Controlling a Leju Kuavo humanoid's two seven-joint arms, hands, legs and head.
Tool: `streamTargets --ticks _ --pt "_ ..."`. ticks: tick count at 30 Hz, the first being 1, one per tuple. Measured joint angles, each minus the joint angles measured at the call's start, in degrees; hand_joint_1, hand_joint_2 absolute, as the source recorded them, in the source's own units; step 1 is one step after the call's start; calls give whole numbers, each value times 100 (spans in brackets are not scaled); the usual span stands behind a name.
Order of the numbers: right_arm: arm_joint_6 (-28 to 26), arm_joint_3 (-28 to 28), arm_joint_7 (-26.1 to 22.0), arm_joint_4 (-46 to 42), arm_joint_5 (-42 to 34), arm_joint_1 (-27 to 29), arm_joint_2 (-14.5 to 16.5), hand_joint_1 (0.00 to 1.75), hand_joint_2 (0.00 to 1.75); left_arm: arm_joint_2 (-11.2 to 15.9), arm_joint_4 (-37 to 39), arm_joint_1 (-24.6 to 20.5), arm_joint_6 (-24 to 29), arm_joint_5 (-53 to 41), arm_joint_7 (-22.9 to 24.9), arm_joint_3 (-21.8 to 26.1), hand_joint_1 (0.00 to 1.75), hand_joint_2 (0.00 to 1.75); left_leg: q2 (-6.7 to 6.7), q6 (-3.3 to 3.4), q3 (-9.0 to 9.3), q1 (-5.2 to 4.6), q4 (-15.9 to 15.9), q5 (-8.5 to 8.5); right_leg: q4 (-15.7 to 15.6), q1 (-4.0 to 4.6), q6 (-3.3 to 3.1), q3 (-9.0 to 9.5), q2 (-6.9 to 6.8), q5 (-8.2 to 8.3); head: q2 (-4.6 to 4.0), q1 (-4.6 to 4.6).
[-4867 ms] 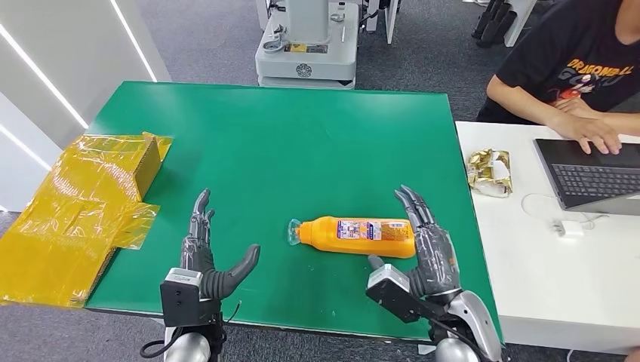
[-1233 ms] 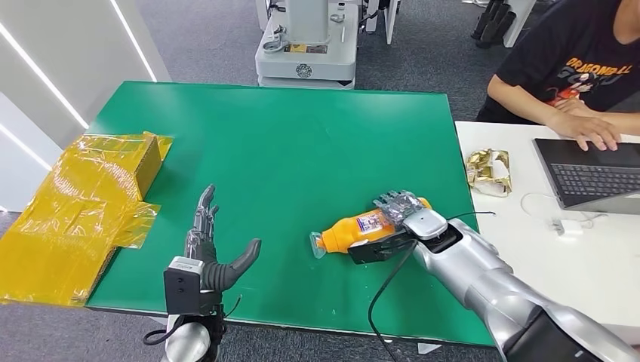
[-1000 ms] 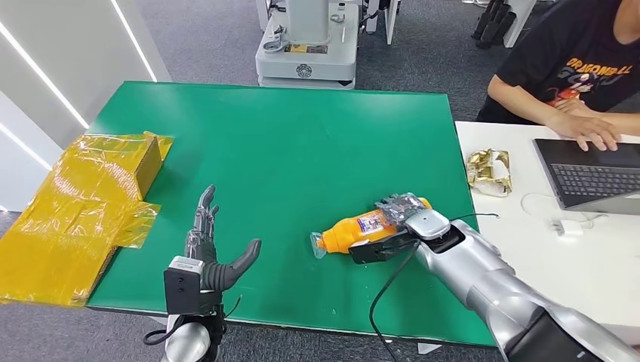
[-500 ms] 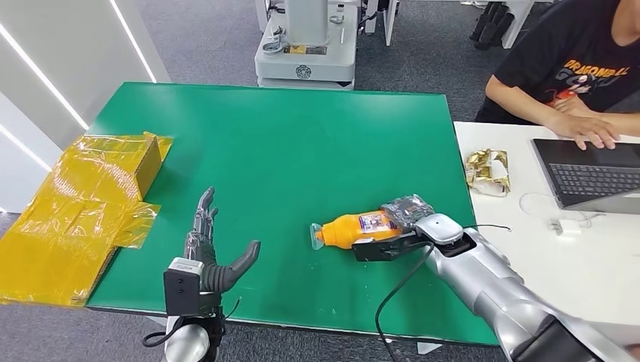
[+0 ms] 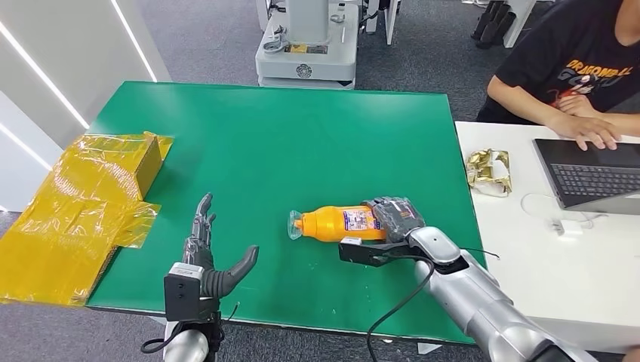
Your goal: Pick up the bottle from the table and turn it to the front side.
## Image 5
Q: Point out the person's right hand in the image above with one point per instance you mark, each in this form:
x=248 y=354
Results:
x=590 y=131

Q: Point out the person's left hand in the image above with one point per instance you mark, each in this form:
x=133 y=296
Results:
x=577 y=105

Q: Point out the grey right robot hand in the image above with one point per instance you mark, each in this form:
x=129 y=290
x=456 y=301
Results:
x=400 y=217

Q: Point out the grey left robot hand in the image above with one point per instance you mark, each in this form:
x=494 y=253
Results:
x=220 y=282

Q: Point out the orange juice bottle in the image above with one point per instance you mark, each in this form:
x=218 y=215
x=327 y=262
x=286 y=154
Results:
x=325 y=224

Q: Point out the white robot base machine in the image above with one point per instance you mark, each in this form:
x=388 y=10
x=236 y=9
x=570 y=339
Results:
x=305 y=62

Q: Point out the person's right forearm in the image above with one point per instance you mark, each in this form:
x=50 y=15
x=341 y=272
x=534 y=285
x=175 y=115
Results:
x=520 y=102

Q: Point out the person's left forearm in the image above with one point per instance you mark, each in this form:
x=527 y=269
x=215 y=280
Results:
x=622 y=123

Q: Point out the dark grey laptop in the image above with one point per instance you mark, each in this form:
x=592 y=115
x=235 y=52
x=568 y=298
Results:
x=585 y=175

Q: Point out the person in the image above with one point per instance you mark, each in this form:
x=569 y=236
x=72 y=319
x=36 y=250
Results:
x=560 y=45

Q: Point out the crumpled gold foil wrapper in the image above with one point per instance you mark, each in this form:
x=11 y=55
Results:
x=487 y=172

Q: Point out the white power adapter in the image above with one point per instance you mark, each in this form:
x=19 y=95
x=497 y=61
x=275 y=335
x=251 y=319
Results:
x=569 y=228

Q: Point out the white furniture panel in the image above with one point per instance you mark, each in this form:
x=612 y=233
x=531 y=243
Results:
x=520 y=20

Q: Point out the black chair base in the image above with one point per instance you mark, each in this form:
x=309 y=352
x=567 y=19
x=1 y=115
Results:
x=492 y=25

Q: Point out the green table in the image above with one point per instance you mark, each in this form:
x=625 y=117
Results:
x=280 y=150

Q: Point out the white desk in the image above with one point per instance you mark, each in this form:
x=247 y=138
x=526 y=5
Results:
x=560 y=280

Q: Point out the yellow film-wrapped cardboard box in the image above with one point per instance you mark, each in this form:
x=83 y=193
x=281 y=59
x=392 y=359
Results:
x=75 y=215

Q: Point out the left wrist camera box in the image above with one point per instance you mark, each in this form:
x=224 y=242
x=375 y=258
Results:
x=182 y=297

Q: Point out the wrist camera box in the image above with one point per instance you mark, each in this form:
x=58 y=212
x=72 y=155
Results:
x=182 y=297
x=365 y=252

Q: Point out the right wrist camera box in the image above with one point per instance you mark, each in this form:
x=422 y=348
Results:
x=365 y=252

